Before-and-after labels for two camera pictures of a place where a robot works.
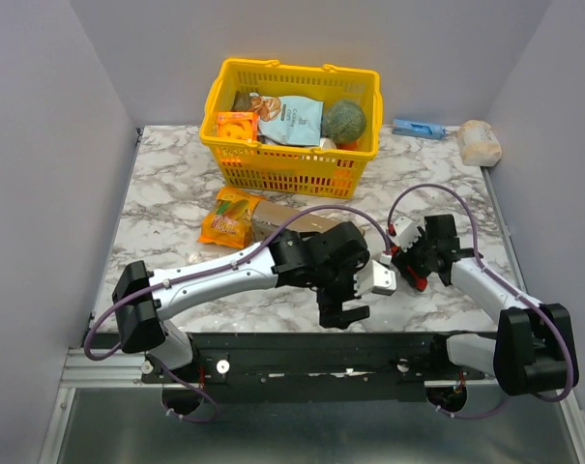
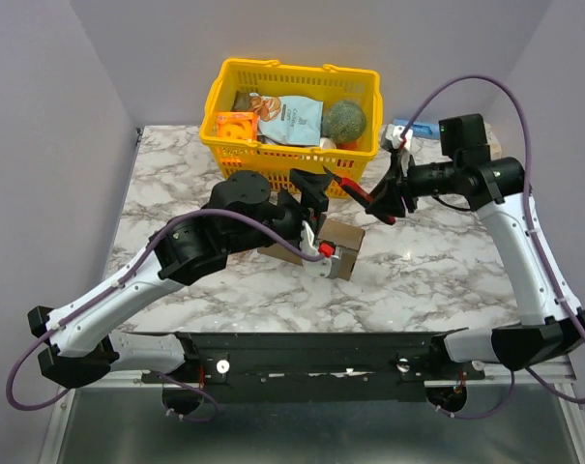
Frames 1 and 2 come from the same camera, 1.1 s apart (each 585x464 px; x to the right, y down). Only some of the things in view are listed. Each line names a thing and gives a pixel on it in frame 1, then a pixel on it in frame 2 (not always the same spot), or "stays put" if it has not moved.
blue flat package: (418, 129) stays put
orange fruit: (347, 146) stays put
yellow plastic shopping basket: (288, 169) stays put
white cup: (325, 143) stays put
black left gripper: (331, 309) → (314, 200)
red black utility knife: (413, 271) → (359, 194)
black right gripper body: (415, 263) → (404, 184)
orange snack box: (239, 126) stays put
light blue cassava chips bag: (288, 120) stays put
